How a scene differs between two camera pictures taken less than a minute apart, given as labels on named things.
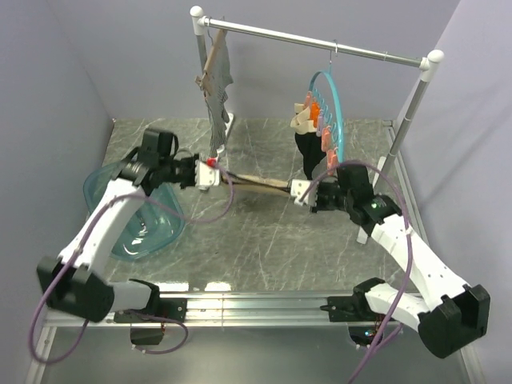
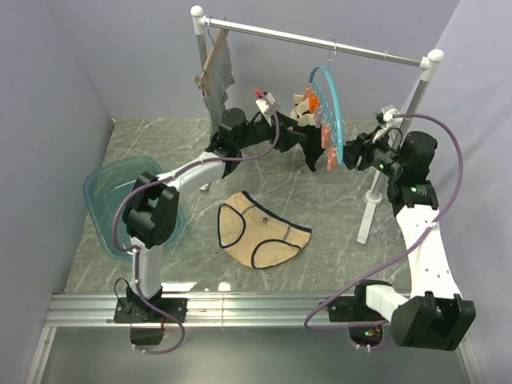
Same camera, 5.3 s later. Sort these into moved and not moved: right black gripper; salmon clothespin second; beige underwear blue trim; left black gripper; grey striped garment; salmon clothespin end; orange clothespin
Moved: left black gripper; right black gripper; beige underwear blue trim; orange clothespin
Not moved: salmon clothespin end; grey striped garment; salmon clothespin second
